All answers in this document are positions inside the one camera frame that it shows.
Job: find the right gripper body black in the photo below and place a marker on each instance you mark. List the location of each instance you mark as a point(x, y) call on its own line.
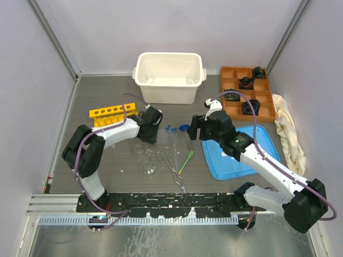
point(206, 132)

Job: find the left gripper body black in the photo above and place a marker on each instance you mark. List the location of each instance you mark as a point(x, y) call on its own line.
point(151, 136)

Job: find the yellow test tube rack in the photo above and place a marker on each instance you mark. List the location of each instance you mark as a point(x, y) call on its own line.
point(110, 115)

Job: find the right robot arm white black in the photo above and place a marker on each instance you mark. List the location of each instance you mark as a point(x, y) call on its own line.
point(301, 202)

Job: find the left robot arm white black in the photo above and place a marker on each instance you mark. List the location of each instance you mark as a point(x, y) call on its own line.
point(84, 151)

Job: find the small glass beaker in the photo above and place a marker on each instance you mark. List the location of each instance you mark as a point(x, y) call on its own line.
point(139, 149)

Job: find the green plastic spatula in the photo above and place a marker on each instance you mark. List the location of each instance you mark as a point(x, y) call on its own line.
point(191, 153)

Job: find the metal crucible tongs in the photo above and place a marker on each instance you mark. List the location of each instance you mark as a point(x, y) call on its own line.
point(166, 156)

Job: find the blue plastic tray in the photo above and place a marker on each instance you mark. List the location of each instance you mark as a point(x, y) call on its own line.
point(223, 166)

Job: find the glass funnel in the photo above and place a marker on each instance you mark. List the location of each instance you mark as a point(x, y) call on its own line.
point(148, 166)

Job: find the white plastic bin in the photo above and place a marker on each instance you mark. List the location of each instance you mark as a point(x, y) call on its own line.
point(169, 77)

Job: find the orange compartment tray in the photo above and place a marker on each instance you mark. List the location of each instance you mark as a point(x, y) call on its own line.
point(253, 82)

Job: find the cream cloth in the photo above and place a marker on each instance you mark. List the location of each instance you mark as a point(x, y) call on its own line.
point(294, 155)

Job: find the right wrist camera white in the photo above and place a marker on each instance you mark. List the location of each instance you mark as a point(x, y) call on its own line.
point(212, 106)

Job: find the blue handled brush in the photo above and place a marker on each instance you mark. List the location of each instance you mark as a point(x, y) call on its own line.
point(183, 128)

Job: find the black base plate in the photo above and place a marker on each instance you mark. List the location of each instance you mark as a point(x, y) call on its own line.
point(173, 205)

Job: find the white slotted cable duct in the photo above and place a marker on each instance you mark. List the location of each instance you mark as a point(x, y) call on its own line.
point(101, 220)

